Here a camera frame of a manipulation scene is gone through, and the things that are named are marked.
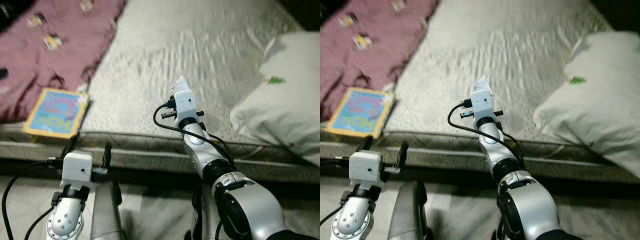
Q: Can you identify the blue yellow children's book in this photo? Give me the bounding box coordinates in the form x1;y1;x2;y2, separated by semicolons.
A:
324;86;396;140
22;87;91;140

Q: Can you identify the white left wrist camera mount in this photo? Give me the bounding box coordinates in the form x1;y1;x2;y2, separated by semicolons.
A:
61;151;94;188
348;151;383;190

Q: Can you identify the purple cartoon print blanket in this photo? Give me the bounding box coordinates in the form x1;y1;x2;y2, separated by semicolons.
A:
320;0;441;123
0;0;127;125

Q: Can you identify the white quilted mattress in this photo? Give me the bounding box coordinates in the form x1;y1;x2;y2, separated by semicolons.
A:
320;0;640;185
0;0;321;183

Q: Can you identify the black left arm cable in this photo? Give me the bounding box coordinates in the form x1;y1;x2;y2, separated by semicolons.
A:
1;160;63;240
320;159;351;226

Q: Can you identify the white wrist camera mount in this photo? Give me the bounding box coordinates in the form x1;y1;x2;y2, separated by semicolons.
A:
172;90;197;121
469;89;496;120
348;151;383;190
61;151;94;188

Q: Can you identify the white pillow with tree print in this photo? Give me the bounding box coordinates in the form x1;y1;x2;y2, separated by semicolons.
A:
532;31;640;180
230;31;321;167

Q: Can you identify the silver left robot leg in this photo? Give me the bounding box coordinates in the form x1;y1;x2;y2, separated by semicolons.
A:
387;181;428;240
90;181;126;240

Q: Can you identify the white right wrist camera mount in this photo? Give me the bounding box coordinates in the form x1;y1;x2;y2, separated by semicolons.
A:
469;89;496;120
172;90;197;121

